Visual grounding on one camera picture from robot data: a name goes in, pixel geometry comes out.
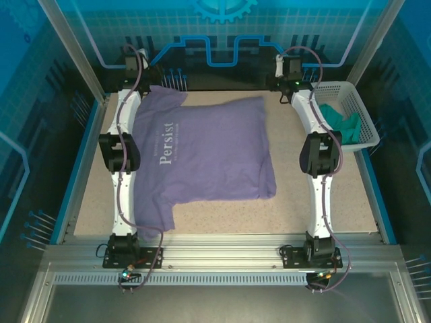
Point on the white plastic mesh basket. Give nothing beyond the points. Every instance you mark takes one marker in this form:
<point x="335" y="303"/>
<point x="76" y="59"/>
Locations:
<point x="365" y="111"/>

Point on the purple t-shirt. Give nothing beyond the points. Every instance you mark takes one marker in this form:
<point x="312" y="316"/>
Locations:
<point x="208" y="148"/>

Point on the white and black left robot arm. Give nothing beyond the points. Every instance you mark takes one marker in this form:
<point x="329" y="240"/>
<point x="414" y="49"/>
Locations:
<point x="127" y="202"/>

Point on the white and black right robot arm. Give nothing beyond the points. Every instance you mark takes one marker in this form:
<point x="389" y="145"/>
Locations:
<point x="318" y="202"/>

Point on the teal garment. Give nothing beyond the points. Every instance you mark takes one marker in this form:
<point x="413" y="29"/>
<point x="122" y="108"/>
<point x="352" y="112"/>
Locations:
<point x="350" y="129"/>

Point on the blue table edge strip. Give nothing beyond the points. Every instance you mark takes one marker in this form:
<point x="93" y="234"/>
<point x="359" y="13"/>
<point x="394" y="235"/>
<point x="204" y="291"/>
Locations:
<point x="373" y="188"/>
<point x="72" y="175"/>

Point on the small connector with lights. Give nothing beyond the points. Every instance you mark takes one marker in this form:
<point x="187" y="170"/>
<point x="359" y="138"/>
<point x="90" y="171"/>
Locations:
<point x="128" y="274"/>
<point x="325" y="274"/>

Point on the grey metal front panel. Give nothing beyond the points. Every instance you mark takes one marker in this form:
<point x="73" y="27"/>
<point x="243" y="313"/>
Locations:
<point x="219" y="306"/>

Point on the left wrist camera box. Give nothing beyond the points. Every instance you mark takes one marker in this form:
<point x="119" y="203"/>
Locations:
<point x="144" y="57"/>

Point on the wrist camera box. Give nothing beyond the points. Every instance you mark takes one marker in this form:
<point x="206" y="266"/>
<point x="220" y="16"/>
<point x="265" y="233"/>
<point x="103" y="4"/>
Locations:
<point x="144" y="57"/>
<point x="279" y="65"/>

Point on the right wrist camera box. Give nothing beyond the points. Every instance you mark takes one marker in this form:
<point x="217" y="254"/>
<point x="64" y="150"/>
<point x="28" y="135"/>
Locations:
<point x="279" y="65"/>

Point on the aluminium frame post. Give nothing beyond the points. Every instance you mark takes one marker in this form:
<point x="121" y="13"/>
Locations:
<point x="77" y="57"/>
<point x="363" y="50"/>

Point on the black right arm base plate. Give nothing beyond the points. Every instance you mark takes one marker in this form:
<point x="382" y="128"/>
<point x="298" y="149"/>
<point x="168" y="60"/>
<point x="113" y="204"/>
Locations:
<point x="293" y="257"/>

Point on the aluminium mounting rail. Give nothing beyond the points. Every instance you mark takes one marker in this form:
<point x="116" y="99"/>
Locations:
<point x="219" y="249"/>

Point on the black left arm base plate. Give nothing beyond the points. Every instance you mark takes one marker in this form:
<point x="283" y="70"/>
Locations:
<point x="151" y="259"/>

